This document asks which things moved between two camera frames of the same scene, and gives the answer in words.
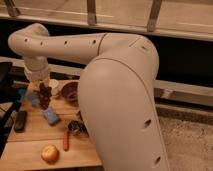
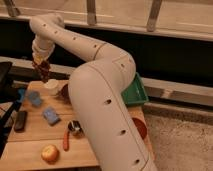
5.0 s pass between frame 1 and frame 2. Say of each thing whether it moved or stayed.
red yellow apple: stayed
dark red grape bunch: moved
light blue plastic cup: stayed
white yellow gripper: moved
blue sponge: stayed
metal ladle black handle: stayed
